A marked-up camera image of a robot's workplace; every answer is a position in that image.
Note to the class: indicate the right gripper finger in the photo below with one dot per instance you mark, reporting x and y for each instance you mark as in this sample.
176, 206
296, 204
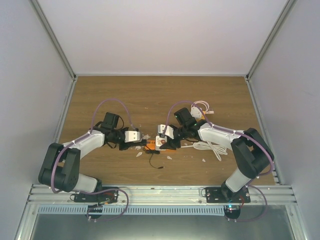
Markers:
171, 145
166, 136

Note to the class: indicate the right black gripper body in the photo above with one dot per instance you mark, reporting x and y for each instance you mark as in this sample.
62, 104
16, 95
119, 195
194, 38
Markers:
183, 129

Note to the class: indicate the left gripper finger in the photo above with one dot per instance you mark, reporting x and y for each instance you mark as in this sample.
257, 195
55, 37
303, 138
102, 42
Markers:
123, 147
140, 144

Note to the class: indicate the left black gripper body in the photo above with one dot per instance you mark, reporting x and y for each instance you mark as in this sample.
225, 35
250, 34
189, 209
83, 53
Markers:
114, 136

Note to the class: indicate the white tiger cube plug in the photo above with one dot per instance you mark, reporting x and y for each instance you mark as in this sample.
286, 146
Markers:
159, 141

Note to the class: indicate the black power adapter with cable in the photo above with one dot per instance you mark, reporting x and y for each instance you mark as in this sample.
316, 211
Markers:
149, 150

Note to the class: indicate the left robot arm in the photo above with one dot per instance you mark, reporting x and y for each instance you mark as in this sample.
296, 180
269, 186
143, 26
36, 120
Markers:
60, 169

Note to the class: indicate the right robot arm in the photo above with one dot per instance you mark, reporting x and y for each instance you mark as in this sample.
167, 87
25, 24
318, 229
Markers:
252, 155

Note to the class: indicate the yellow cube socket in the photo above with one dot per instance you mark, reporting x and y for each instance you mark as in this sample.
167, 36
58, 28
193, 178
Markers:
203, 116

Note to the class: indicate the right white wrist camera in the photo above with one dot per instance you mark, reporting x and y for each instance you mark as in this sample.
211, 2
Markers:
167, 131

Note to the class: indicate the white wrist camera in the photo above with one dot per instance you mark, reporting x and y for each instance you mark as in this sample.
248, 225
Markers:
167, 131
132, 136

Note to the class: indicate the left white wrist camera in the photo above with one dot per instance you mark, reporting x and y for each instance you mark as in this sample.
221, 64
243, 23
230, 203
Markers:
132, 136

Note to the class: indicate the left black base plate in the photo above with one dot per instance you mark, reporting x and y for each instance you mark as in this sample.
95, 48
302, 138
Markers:
109, 196

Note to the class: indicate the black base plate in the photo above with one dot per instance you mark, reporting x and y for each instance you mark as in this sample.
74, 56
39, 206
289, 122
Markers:
218, 194
109, 196

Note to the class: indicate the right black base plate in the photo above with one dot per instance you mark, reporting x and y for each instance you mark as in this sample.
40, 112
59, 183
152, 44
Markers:
218, 194

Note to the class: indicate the aluminium rail front frame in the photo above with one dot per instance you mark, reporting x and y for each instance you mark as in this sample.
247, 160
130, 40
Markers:
169, 195

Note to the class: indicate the grey slotted cable duct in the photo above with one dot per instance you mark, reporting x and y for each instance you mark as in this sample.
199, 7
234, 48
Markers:
133, 210

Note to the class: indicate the left aluminium corner post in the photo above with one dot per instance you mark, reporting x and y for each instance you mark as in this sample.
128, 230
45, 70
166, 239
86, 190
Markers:
52, 37

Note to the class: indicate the aluminium corner post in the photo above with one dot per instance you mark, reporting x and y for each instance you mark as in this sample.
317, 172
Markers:
289, 4
52, 37

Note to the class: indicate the right aluminium corner post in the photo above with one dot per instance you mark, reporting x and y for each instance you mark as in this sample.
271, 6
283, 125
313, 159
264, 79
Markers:
289, 4

